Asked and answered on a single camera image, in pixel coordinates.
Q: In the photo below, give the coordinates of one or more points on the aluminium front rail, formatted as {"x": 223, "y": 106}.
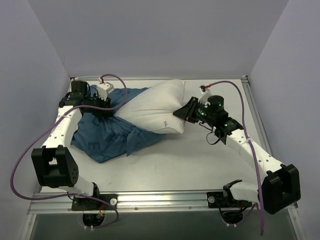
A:
{"x": 55, "y": 201}

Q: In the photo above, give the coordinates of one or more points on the white pillow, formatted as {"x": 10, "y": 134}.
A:
{"x": 152, "y": 110}

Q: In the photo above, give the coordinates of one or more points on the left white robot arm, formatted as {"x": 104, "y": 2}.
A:
{"x": 54, "y": 164}

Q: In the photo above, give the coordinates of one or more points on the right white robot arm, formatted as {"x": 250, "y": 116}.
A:
{"x": 277, "y": 186}

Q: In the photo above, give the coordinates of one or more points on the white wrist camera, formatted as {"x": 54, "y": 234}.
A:
{"x": 205, "y": 93}
{"x": 104, "y": 89}

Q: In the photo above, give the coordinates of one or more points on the blue letter-print pillowcase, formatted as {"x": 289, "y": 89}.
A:
{"x": 105, "y": 139}

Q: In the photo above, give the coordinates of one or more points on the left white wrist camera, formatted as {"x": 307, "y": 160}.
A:
{"x": 104, "y": 89}

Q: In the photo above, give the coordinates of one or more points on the aluminium rail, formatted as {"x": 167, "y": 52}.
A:
{"x": 55, "y": 201}
{"x": 261, "y": 133}

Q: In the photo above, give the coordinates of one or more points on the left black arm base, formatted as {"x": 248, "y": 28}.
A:
{"x": 106, "y": 202}

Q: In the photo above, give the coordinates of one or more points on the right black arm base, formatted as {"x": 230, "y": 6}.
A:
{"x": 231, "y": 211}

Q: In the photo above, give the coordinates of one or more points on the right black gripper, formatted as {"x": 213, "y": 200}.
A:
{"x": 193, "y": 110}

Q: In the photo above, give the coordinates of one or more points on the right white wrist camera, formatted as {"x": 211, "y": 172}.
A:
{"x": 205, "y": 93}

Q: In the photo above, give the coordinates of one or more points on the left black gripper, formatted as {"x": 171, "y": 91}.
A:
{"x": 101, "y": 106}

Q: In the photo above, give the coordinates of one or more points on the aluminium right side rail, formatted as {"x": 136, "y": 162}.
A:
{"x": 261, "y": 133}

